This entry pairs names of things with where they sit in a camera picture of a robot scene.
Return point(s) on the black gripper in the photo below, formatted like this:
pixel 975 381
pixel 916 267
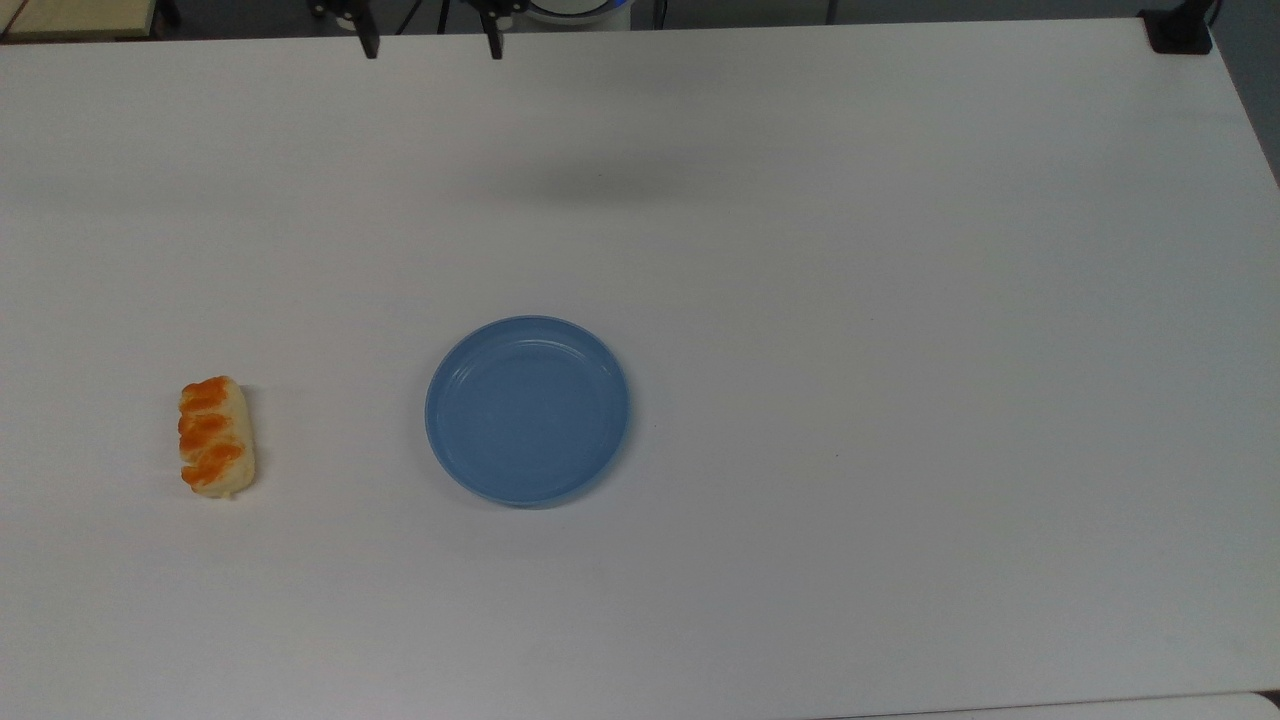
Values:
pixel 500 5

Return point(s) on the toy bread with orange glaze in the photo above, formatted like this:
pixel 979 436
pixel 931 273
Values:
pixel 215 437

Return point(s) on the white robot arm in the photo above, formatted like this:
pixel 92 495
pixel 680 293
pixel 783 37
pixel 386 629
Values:
pixel 577 10

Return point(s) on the blue round plate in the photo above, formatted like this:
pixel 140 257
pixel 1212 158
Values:
pixel 527 411

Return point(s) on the light wooden table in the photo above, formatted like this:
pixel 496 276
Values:
pixel 75 16

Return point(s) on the black table clamp mount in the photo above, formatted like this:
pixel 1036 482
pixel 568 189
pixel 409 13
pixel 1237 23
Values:
pixel 1181 30

